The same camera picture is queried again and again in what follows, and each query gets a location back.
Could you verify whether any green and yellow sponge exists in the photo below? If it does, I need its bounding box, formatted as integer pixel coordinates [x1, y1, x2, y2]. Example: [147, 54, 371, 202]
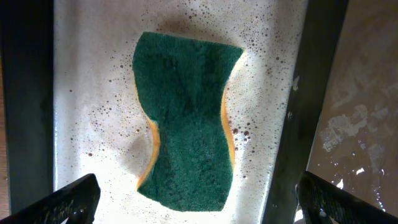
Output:
[132, 32, 243, 212]

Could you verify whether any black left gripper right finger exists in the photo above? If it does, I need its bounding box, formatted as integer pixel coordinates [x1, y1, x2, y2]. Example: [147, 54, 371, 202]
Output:
[297, 171, 397, 224]

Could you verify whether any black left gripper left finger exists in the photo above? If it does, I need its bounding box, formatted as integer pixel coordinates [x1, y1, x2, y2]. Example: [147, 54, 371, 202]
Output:
[1, 174, 101, 224]

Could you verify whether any black tray with soapy water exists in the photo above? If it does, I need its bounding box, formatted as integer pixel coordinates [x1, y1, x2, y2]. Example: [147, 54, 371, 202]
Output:
[1, 1, 348, 223]

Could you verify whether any dark brown serving tray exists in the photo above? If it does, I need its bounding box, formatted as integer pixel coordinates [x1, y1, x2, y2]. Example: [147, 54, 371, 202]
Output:
[307, 0, 397, 215]

